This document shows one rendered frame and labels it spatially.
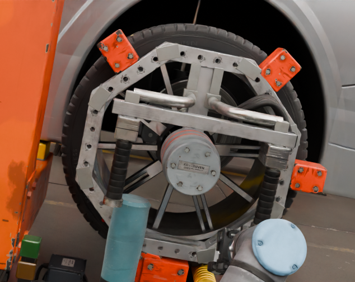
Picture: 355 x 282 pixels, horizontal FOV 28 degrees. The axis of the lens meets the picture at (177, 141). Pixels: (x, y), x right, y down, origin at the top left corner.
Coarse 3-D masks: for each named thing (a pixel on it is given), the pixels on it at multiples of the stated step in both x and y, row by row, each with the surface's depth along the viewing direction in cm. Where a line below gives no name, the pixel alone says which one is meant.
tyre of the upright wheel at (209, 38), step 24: (168, 24) 194; (192, 24) 182; (144, 48) 180; (216, 48) 181; (240, 48) 182; (96, 72) 180; (72, 96) 183; (288, 96) 185; (72, 120) 182; (72, 144) 183; (72, 168) 185; (72, 192) 186; (288, 192) 189; (96, 216) 187; (192, 264) 191
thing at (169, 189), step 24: (120, 96) 185; (144, 120) 186; (144, 144) 187; (216, 144) 188; (240, 144) 189; (96, 168) 185; (144, 168) 188; (264, 168) 196; (168, 192) 190; (240, 192) 191; (168, 216) 207; (192, 216) 208; (216, 216) 201; (240, 216) 190
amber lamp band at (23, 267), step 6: (36, 258) 154; (18, 264) 150; (24, 264) 150; (30, 264) 150; (36, 264) 152; (18, 270) 151; (24, 270) 151; (30, 270) 151; (18, 276) 151; (24, 276) 151; (30, 276) 151
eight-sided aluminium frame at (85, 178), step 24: (168, 48) 172; (192, 48) 173; (144, 72) 173; (240, 72) 174; (96, 96) 173; (96, 120) 174; (96, 144) 175; (288, 168) 180; (96, 192) 178; (144, 240) 181; (168, 240) 183; (192, 240) 187; (216, 240) 183
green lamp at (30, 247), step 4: (24, 236) 152; (28, 236) 152; (32, 236) 152; (36, 236) 153; (24, 240) 150; (28, 240) 150; (32, 240) 150; (36, 240) 151; (40, 240) 152; (24, 244) 150; (28, 244) 150; (32, 244) 150; (36, 244) 150; (40, 244) 151; (20, 248) 150; (24, 248) 150; (28, 248) 150; (32, 248) 150; (36, 248) 150; (20, 252) 150; (24, 252) 150; (28, 252) 150; (32, 252) 150; (36, 252) 150; (24, 256) 150; (28, 256) 150; (32, 256) 150; (36, 256) 150
